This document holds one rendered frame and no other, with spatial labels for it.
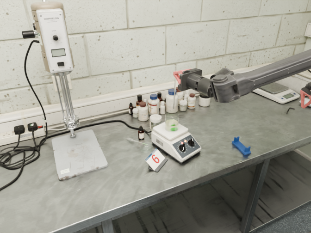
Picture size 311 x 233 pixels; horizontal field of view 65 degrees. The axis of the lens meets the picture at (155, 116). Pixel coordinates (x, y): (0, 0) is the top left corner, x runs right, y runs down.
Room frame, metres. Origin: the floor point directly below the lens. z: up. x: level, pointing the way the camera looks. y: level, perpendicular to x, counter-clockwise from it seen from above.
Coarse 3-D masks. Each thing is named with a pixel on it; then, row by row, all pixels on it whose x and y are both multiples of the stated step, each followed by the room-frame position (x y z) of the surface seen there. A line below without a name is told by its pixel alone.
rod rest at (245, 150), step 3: (234, 138) 0.93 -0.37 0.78; (237, 138) 0.93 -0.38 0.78; (234, 141) 0.93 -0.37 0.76; (237, 141) 0.93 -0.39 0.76; (234, 144) 0.92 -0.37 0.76; (237, 144) 0.91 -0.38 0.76; (240, 144) 0.91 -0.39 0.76; (237, 147) 0.90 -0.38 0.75; (240, 147) 0.89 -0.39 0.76; (243, 147) 0.89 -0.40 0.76; (246, 147) 0.86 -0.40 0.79; (249, 147) 0.86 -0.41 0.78; (240, 150) 0.88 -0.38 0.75; (243, 150) 0.87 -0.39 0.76; (246, 150) 0.86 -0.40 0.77; (249, 150) 0.86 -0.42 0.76; (243, 153) 0.85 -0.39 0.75; (246, 153) 0.85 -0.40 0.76; (249, 153) 0.85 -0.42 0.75
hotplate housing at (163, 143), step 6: (156, 132) 0.93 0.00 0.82; (186, 132) 0.93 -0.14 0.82; (156, 138) 0.91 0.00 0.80; (162, 138) 0.88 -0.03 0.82; (174, 138) 0.88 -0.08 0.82; (180, 138) 0.88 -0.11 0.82; (156, 144) 0.91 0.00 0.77; (162, 144) 0.88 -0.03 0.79; (168, 144) 0.85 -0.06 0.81; (168, 150) 0.85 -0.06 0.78; (174, 150) 0.82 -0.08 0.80; (198, 150) 0.85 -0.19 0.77; (174, 156) 0.82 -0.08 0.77; (180, 156) 0.80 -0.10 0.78; (186, 156) 0.81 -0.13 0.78; (192, 156) 0.83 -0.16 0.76; (180, 162) 0.79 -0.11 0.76
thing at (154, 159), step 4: (156, 152) 0.83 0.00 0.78; (152, 156) 0.80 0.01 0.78; (156, 156) 0.81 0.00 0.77; (160, 156) 0.82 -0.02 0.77; (148, 160) 0.78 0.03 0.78; (152, 160) 0.79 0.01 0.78; (156, 160) 0.79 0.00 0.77; (160, 160) 0.80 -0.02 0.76; (152, 164) 0.77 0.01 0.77; (156, 164) 0.78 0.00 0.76
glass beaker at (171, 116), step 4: (168, 112) 0.96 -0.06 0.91; (172, 112) 0.96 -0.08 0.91; (176, 112) 0.95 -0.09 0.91; (168, 116) 0.96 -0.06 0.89; (172, 116) 0.96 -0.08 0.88; (176, 116) 0.90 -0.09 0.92; (168, 120) 0.90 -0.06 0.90; (172, 120) 0.90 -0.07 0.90; (176, 120) 0.91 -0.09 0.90; (168, 124) 0.90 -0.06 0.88; (172, 124) 0.90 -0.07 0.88; (176, 124) 0.91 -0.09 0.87; (168, 128) 0.90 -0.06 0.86; (172, 128) 0.90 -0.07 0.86; (176, 128) 0.91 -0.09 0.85
